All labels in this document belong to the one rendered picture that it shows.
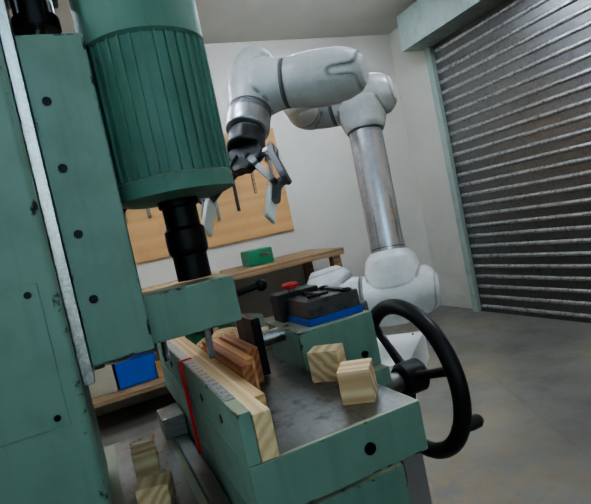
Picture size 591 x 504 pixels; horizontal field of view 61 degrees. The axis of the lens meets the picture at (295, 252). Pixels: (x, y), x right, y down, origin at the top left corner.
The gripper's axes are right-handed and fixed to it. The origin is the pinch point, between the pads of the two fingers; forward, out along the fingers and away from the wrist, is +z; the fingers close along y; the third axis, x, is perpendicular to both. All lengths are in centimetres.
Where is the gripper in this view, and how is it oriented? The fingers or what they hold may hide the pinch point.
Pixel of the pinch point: (237, 221)
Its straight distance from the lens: 92.7
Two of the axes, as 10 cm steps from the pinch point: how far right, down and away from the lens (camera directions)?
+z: -0.4, 9.0, -4.4
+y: -9.0, 1.6, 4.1
